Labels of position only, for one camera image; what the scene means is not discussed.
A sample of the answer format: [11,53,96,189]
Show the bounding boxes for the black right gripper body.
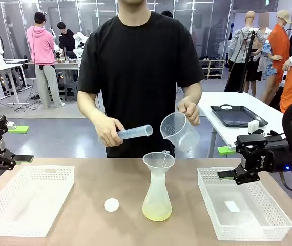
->
[240,137,292,173]

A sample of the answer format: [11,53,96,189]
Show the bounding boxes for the clear plastic measuring jug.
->
[160,110,201,153]

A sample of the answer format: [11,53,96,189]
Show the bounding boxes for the white perforated plastic basket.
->
[0,165,75,238]
[196,166,292,241]

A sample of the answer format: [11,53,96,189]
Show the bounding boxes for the translucent conical plastic flask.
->
[142,172,174,222]

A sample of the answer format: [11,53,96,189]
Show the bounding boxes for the clear plastic graduated cylinder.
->
[98,124,154,148]

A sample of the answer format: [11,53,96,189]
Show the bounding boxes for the white round cap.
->
[103,198,120,212]

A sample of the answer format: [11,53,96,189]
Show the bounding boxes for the person's right forearm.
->
[77,91,115,126]

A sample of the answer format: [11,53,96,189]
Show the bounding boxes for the person's left forearm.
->
[180,81,203,105]

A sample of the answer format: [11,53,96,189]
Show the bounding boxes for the person's left hand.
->
[176,101,201,127]

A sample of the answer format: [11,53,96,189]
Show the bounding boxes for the person's right hand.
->
[94,118,126,148]

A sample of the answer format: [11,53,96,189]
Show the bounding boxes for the white paper label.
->
[224,201,241,213]

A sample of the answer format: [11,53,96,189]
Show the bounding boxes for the black tray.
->
[210,104,269,128]

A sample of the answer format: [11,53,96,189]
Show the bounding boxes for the white side table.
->
[197,91,292,158]

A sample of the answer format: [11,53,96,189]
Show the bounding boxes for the grey step stool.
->
[63,81,81,103]

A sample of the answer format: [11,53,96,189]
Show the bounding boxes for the translucent plastic funnel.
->
[142,150,176,180]

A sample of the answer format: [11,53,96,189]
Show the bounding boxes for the wooden shoe rack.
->
[199,58,226,80]

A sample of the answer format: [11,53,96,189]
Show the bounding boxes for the person in pink hoodie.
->
[26,11,66,109]

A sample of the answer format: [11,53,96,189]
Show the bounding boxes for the mannequin in blue patterned dress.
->
[257,12,277,80]

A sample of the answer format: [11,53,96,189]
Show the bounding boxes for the black tripod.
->
[225,28,258,93]

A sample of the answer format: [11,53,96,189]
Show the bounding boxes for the person in black shirt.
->
[57,22,76,59]

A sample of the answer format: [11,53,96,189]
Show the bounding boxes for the mannequin in grey shirt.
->
[227,10,266,94]

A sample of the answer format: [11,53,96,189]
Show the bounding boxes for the mannequin in orange robe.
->
[260,10,292,105]

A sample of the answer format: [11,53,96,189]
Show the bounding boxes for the person in black t-shirt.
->
[77,0,205,158]

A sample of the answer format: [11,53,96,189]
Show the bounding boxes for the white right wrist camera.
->
[247,120,261,134]

